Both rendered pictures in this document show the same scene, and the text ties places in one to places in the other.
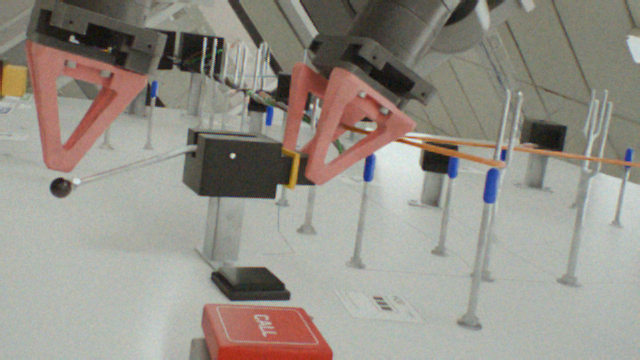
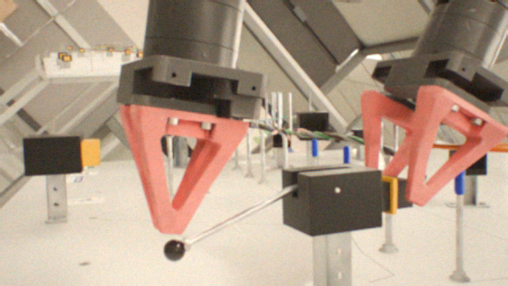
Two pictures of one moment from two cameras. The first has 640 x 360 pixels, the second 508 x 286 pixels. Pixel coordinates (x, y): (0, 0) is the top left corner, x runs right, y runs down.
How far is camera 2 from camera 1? 0.17 m
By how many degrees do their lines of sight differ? 3
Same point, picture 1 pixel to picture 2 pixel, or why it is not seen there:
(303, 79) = (375, 105)
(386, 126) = (481, 137)
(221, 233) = (333, 270)
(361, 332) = not seen: outside the picture
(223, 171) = (330, 207)
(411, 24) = (483, 34)
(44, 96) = (150, 159)
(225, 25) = not seen: hidden behind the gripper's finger
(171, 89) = not seen: hidden behind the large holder
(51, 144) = (162, 207)
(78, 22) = (181, 74)
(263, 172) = (367, 202)
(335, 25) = (321, 71)
